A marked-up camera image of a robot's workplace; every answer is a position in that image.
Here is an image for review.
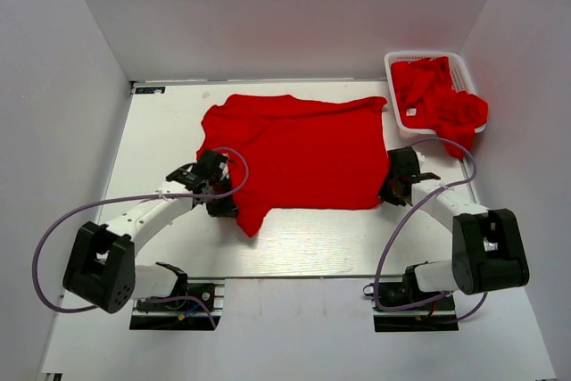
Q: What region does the red t shirt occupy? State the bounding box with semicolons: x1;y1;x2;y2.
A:
201;95;389;237

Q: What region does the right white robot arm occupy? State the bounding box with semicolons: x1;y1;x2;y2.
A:
372;146;530;311

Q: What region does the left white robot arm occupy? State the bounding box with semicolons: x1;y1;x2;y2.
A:
62;146;243;314

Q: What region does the red shirts pile in basket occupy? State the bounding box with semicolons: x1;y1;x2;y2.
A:
390;56;488;160

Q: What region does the blue table label sticker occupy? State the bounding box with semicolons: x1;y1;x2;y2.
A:
135;87;166;95

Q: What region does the white plastic basket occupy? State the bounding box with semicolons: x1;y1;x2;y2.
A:
384;50;476;138

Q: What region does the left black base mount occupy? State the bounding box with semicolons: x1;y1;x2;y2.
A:
129;280;225;332

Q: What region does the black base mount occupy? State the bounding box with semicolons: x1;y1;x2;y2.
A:
362;280;459;333
129;280;225;332

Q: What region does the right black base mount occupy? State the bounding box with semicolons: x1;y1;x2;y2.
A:
362;280;459;333

